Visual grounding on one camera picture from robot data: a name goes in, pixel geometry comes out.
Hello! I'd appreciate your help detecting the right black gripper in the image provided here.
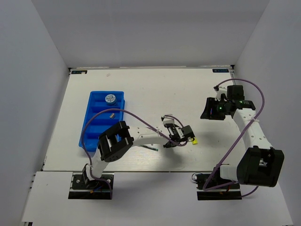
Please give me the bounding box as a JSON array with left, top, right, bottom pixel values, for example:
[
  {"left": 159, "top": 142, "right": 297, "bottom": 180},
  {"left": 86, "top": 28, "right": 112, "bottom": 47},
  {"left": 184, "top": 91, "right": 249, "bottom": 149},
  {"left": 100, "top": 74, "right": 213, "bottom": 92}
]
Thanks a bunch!
[{"left": 200, "top": 97, "right": 230, "bottom": 120}]

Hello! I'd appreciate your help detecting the blue cleaning gel jar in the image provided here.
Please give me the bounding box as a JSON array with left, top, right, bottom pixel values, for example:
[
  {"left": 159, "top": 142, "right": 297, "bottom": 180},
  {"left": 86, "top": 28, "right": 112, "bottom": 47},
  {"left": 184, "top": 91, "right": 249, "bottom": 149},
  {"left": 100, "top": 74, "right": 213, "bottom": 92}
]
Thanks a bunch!
[{"left": 105, "top": 94, "right": 117, "bottom": 105}]

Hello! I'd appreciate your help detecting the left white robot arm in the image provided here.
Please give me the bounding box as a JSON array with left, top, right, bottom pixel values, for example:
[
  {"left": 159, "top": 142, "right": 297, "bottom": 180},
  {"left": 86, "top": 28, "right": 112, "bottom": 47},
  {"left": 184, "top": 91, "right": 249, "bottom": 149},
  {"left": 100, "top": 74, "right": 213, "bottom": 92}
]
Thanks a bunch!
[{"left": 82, "top": 118, "right": 195, "bottom": 188}]

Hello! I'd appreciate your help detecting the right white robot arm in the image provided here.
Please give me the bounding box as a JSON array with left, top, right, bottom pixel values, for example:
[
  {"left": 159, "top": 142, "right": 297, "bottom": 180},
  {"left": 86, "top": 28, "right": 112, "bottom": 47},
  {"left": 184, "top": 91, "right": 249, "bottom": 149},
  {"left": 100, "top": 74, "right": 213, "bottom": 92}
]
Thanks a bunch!
[{"left": 200, "top": 85, "right": 285, "bottom": 191}]

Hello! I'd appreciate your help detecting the green refill pen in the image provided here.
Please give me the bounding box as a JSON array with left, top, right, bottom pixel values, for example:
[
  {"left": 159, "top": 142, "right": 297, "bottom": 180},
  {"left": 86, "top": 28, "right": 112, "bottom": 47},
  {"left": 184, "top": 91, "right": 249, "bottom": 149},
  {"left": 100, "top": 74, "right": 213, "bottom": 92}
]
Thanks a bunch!
[{"left": 140, "top": 145, "right": 158, "bottom": 152}]

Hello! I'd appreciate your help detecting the yellow cap highlighter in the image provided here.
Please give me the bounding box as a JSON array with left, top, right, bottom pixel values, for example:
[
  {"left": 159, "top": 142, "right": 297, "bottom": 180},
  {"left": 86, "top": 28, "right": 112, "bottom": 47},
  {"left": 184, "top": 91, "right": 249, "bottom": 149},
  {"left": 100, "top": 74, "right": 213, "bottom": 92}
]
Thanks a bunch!
[{"left": 191, "top": 138, "right": 198, "bottom": 145}]

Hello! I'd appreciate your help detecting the right corner label sticker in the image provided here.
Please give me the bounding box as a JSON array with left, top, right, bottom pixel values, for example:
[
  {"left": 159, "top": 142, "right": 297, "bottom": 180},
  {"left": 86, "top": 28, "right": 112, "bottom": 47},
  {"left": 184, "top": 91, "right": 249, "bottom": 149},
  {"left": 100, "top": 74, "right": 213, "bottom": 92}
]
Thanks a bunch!
[{"left": 212, "top": 68, "right": 229, "bottom": 73}]

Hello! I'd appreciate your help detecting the corner label sticker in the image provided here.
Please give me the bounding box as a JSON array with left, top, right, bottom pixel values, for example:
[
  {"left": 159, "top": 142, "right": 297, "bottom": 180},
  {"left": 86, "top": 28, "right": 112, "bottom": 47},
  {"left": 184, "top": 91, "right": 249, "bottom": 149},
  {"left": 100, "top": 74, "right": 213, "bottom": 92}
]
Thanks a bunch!
[
  {"left": 212, "top": 68, "right": 229, "bottom": 73},
  {"left": 71, "top": 70, "right": 87, "bottom": 74}
]

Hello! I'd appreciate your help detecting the blue plastic divided tray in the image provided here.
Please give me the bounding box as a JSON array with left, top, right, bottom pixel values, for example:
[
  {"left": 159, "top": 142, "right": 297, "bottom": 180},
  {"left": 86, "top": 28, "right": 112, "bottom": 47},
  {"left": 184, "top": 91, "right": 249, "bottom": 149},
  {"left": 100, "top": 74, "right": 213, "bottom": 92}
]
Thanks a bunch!
[{"left": 82, "top": 91, "right": 125, "bottom": 152}]

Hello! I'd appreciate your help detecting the left corner label sticker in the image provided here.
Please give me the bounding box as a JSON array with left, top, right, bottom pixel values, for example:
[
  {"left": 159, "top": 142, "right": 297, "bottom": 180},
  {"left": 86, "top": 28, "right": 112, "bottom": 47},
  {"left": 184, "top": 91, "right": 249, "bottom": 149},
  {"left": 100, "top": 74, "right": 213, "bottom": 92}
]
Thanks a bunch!
[{"left": 71, "top": 70, "right": 87, "bottom": 74}]

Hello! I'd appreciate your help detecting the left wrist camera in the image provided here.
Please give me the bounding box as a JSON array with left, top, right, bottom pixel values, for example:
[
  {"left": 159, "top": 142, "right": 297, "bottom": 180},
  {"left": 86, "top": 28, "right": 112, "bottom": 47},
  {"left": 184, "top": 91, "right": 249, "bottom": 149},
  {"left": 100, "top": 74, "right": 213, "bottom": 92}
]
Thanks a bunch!
[{"left": 161, "top": 114, "right": 175, "bottom": 128}]

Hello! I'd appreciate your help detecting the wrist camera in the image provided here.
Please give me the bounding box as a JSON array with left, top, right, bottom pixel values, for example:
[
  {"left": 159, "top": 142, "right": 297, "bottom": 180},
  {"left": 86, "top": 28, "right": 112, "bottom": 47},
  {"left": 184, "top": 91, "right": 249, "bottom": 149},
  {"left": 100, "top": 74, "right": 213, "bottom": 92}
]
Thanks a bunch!
[
  {"left": 161, "top": 114, "right": 175, "bottom": 128},
  {"left": 214, "top": 86, "right": 227, "bottom": 101}
]

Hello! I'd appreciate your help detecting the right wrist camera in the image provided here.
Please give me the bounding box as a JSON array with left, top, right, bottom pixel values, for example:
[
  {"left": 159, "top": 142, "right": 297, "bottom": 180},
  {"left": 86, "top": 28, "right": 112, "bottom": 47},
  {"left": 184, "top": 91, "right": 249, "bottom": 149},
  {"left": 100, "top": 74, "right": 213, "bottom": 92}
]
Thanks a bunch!
[{"left": 214, "top": 86, "right": 227, "bottom": 101}]

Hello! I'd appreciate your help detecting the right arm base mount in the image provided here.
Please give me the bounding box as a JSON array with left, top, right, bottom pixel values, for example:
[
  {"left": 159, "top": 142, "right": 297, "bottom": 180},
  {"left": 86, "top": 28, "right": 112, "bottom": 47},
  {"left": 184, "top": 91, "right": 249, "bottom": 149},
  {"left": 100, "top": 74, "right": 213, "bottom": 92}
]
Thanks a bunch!
[{"left": 191, "top": 172, "right": 242, "bottom": 201}]

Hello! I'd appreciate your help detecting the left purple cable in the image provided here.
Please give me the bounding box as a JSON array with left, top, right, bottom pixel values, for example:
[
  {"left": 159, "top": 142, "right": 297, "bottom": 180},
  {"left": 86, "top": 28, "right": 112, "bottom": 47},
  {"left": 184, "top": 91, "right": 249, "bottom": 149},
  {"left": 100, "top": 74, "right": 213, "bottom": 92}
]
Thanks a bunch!
[{"left": 80, "top": 108, "right": 189, "bottom": 200}]

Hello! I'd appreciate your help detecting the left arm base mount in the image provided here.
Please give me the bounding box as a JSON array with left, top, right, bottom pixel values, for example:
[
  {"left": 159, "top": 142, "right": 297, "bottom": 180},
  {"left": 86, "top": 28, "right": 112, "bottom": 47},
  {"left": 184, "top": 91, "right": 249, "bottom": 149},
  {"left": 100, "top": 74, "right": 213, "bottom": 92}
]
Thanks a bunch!
[{"left": 68, "top": 173, "right": 114, "bottom": 200}]

